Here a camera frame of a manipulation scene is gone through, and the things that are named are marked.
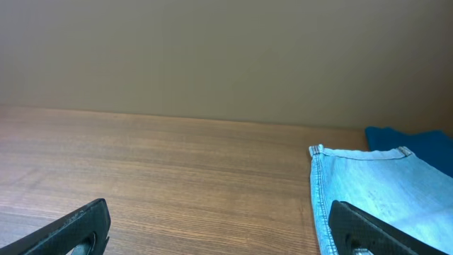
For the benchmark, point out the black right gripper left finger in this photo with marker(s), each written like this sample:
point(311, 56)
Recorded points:
point(83, 231)

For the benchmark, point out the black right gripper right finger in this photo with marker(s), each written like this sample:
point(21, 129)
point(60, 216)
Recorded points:
point(361, 226)

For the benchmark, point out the light blue denim shorts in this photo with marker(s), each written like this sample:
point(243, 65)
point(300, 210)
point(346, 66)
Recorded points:
point(395, 186)

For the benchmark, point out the dark blue shirt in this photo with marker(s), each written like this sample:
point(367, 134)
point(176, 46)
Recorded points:
point(433, 147)

